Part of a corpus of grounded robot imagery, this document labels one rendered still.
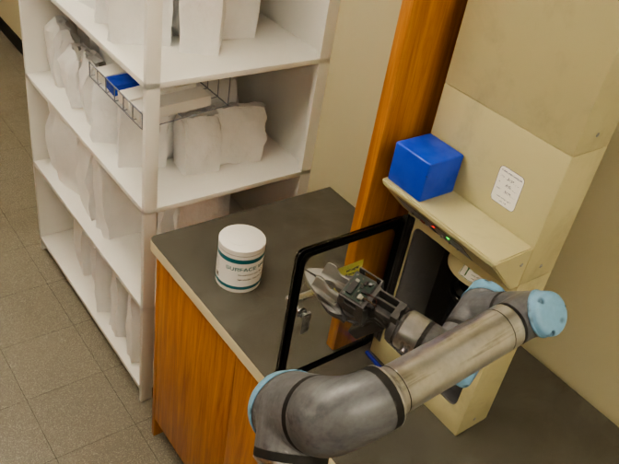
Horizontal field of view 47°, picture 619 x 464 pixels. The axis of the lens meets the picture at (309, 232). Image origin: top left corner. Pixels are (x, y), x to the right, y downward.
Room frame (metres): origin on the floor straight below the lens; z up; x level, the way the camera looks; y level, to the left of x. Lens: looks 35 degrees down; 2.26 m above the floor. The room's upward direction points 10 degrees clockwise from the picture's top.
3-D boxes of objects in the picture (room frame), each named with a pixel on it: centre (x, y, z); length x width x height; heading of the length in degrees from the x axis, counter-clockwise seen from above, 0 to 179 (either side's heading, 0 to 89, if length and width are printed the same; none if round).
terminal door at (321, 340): (1.26, -0.10, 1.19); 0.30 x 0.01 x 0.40; 132
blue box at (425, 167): (1.30, -0.21, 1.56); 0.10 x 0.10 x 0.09; 43
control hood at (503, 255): (1.22, -0.28, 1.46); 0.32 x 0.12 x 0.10; 43
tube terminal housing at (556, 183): (1.34, -0.41, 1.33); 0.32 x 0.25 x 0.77; 43
